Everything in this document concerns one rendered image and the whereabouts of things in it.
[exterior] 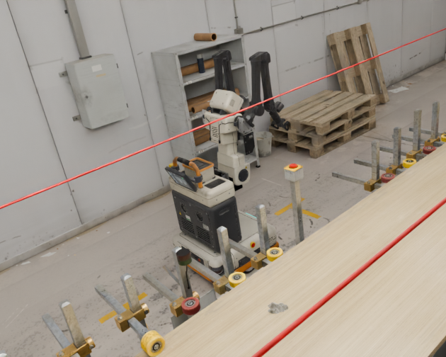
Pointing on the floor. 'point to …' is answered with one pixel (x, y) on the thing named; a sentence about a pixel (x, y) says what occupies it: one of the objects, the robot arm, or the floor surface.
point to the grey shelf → (229, 42)
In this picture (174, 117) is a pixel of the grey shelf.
